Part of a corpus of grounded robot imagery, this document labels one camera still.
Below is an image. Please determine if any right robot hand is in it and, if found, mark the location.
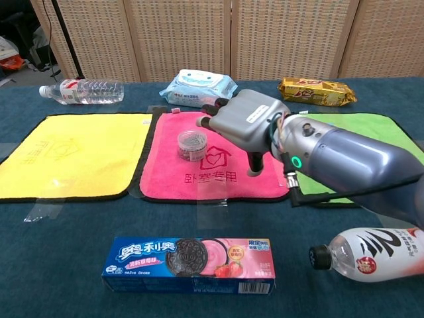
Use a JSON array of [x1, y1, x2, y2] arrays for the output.
[[195, 88, 292, 177]]

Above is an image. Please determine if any small clear plastic jar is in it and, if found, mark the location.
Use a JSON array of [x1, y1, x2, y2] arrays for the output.
[[177, 130, 208, 162]]

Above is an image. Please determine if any blue pink Oreo box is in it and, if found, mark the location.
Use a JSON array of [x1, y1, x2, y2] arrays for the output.
[[101, 236, 276, 295]]

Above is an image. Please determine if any light blue wet wipes pack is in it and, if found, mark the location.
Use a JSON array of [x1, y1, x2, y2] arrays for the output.
[[158, 68, 239, 110]]

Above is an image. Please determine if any golden biscuit pack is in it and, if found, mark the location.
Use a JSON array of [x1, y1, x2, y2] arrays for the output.
[[277, 77, 358, 107]]

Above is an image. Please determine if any pink microfibre cloth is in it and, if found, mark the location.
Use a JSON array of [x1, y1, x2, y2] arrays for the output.
[[138, 111, 292, 203]]

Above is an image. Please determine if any clear tape strip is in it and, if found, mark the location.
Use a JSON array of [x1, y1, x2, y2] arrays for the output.
[[195, 198, 230, 230], [23, 201, 64, 223]]

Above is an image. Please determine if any wooden rattan folding screen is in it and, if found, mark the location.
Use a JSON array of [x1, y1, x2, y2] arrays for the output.
[[29, 0, 424, 83]]

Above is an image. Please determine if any green microfibre cloth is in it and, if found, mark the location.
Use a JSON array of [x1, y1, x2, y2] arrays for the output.
[[291, 112, 424, 208]]

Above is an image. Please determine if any clear water bottle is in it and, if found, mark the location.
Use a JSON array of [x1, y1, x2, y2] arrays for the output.
[[38, 78, 125, 106]]

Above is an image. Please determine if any yellow microfibre cloth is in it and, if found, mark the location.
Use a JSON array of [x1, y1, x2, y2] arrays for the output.
[[0, 113, 154, 202]]

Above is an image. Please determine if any white pink drink bottle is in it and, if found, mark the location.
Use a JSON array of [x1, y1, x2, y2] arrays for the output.
[[308, 227, 424, 283]]

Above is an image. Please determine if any black tripod stand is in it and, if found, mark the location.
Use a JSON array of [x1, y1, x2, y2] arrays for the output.
[[49, 0, 85, 80]]

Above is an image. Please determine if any blue felt table cover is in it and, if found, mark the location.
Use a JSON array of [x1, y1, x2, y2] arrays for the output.
[[0, 76, 424, 318]]

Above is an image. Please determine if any black office chair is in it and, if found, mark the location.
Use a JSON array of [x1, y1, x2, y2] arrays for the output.
[[0, 11, 60, 74]]

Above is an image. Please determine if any orange plastic bag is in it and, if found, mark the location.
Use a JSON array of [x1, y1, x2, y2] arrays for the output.
[[0, 54, 26, 70]]

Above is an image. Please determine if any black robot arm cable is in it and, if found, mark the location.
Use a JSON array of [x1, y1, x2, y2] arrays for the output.
[[286, 172, 424, 208]]

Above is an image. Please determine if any black floor cable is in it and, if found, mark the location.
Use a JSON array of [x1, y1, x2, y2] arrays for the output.
[[42, 0, 62, 79]]

